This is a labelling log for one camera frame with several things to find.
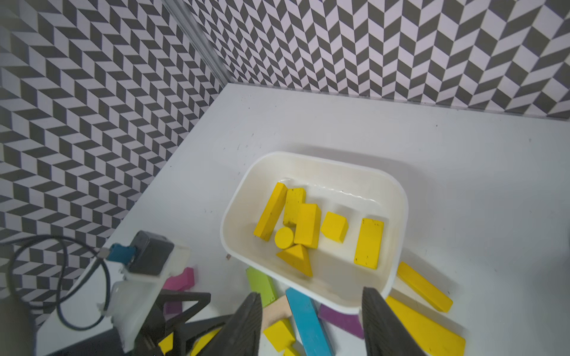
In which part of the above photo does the light green block back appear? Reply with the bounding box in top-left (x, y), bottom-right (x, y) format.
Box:
top-left (246, 267), bottom-right (278, 308)

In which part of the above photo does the yellow triangle block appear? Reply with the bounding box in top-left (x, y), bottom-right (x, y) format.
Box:
top-left (277, 245), bottom-right (313, 277)

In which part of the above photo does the yellow rectangular block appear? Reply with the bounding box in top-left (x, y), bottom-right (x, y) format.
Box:
top-left (294, 203), bottom-right (322, 249)

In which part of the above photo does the teal block back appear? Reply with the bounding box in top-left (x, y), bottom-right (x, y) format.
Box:
top-left (286, 288), bottom-right (334, 356)

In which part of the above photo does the natural wood block back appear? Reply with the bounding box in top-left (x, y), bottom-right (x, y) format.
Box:
top-left (261, 295), bottom-right (292, 332)

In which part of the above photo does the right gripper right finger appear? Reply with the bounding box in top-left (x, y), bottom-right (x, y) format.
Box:
top-left (362, 287), bottom-right (425, 356)

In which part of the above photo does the yellow cylinder block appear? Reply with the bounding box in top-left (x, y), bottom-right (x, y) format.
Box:
top-left (275, 227), bottom-right (295, 249)

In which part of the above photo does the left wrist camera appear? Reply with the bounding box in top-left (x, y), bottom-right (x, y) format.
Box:
top-left (102, 231), bottom-right (191, 353)

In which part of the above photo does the long yellow bar block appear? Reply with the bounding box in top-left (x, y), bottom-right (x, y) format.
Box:
top-left (386, 297), bottom-right (466, 356)

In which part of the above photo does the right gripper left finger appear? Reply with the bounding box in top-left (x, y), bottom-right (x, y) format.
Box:
top-left (198, 292), bottom-right (263, 356)

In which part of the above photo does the purple flat block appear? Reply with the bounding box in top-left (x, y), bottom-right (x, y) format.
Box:
top-left (318, 304), bottom-right (365, 340)

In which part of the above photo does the white plastic tray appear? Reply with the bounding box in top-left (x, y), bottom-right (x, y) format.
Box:
top-left (221, 152), bottom-right (409, 314)

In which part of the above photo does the magenta block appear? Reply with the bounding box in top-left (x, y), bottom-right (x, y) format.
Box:
top-left (163, 267), bottom-right (195, 315)

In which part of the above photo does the yellow cube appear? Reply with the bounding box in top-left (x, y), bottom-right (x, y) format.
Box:
top-left (321, 212), bottom-right (349, 243)

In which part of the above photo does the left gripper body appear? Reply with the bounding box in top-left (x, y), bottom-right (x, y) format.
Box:
top-left (53, 289), bottom-right (232, 355)

